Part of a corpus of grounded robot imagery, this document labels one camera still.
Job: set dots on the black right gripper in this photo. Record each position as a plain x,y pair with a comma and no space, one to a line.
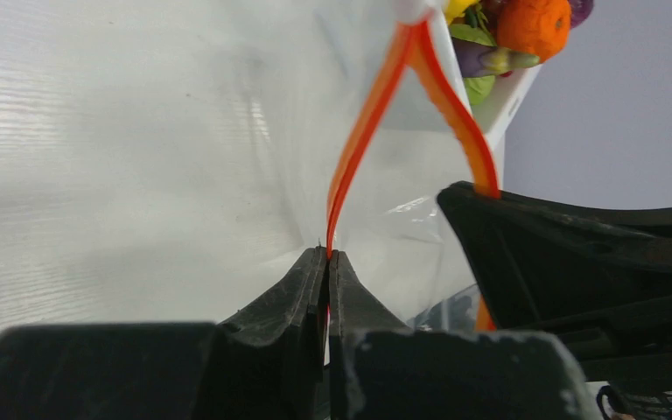
560,268

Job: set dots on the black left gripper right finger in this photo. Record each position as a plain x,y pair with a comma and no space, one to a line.
382,369

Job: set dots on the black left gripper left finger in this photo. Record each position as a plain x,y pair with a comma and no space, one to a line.
264,362

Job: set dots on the clear zip bag orange zipper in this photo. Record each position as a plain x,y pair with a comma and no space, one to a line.
304,70

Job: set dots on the purple eggplant toy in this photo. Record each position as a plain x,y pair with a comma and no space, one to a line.
476,60

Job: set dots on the orange fruit toy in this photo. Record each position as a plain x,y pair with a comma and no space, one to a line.
539,27

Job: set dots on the white plastic food bin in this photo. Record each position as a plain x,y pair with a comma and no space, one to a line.
498,98

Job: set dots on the yellow bell pepper toy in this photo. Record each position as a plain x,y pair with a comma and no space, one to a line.
456,9

